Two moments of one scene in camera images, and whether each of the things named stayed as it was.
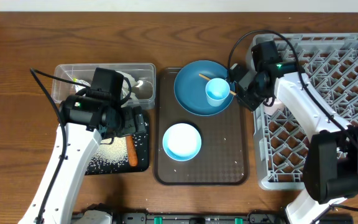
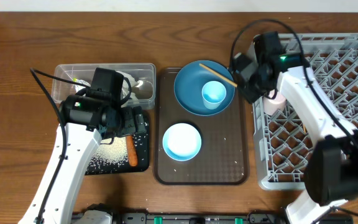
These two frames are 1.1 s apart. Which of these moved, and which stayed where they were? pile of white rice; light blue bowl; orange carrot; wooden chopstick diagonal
Moved: wooden chopstick diagonal
Stayed: pile of white rice; light blue bowl; orange carrot
